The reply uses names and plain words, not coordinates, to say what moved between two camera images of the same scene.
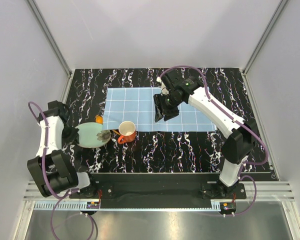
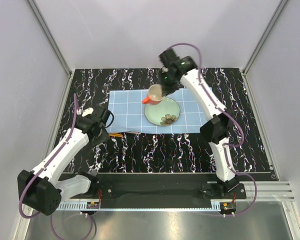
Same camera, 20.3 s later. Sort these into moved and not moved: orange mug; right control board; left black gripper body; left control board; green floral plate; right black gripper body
Moved: right black gripper body; green floral plate; left black gripper body; orange mug
Not moved: right control board; left control board
